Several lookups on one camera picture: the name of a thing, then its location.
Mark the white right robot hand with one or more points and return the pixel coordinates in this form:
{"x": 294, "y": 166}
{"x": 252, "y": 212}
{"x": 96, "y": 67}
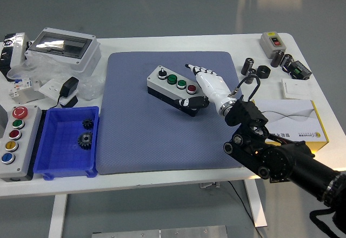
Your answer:
{"x": 212, "y": 86}

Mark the grey four-button control box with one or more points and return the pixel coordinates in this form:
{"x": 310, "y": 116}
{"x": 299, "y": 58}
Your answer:
{"x": 162, "y": 86}

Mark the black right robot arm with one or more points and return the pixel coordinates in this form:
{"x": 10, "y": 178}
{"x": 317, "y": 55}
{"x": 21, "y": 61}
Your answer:
{"x": 281, "y": 159}

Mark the grey five-button control box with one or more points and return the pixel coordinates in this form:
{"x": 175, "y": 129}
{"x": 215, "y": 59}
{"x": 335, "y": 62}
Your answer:
{"x": 23, "y": 151}

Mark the black cylindrical capacitor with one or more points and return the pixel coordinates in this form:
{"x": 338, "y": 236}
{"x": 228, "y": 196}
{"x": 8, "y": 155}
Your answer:
{"x": 286, "y": 60}
{"x": 250, "y": 79}
{"x": 247, "y": 66}
{"x": 277, "y": 58}

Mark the black hex nut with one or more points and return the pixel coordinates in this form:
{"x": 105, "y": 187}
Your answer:
{"x": 263, "y": 72}

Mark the white and yellow cardboard box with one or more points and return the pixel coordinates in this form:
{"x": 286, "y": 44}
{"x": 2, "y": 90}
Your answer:
{"x": 294, "y": 119}

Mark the black module with green terminal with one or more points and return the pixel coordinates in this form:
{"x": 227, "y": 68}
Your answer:
{"x": 300, "y": 70}

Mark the blue-grey table mat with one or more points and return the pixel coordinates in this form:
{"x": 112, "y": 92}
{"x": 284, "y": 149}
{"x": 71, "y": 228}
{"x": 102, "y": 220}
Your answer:
{"x": 135, "y": 135}

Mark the white table leg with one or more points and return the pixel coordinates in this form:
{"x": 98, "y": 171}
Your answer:
{"x": 57, "y": 216}
{"x": 256, "y": 203}

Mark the small black gear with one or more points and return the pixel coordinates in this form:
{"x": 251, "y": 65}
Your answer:
{"x": 87, "y": 124}

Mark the large black gear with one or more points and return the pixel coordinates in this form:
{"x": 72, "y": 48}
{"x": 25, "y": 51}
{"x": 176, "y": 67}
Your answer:
{"x": 85, "y": 140}

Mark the black power adapter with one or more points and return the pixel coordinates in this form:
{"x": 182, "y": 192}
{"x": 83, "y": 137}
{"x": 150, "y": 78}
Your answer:
{"x": 69, "y": 86}

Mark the clear plastic bag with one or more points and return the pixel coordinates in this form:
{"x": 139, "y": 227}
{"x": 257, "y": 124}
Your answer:
{"x": 51, "y": 70}

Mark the blue plastic bin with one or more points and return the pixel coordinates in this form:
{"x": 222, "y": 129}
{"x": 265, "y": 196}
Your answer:
{"x": 62, "y": 151}

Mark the white circuit breaker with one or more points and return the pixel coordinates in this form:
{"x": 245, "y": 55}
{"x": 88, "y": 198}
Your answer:
{"x": 21, "y": 88}

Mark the wrapped white and black device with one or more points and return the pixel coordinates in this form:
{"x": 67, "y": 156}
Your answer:
{"x": 16, "y": 48}

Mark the grey two-button switch box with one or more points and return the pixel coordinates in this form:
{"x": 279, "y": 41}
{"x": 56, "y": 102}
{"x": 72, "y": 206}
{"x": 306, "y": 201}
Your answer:
{"x": 269, "y": 47}

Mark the white wall switch panel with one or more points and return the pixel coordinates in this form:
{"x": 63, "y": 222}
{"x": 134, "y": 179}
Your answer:
{"x": 296, "y": 88}

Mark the grey bracket under table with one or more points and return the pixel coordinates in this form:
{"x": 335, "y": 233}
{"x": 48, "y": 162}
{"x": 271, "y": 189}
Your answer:
{"x": 209, "y": 185}

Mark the grey enclosure with clear lid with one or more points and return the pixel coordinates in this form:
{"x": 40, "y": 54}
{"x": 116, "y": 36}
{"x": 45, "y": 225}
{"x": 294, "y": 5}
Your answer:
{"x": 86, "y": 56}

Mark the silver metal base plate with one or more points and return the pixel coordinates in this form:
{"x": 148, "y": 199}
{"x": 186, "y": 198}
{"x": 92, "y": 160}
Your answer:
{"x": 162, "y": 232}

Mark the white wall socket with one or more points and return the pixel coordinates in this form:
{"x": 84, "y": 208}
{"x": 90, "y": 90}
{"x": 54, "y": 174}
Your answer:
{"x": 50, "y": 88}

